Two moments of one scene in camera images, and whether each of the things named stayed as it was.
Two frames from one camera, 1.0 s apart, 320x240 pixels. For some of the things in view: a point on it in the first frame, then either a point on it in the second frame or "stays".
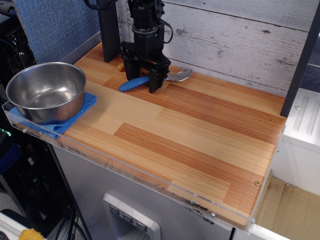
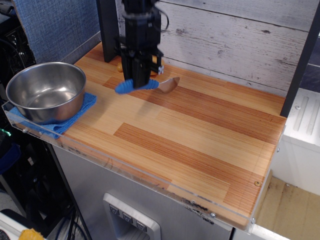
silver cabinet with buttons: [114, 207] stays
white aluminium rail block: [298, 163] stays
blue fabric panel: [60, 30] stays
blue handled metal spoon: [178, 76] → [127, 86]
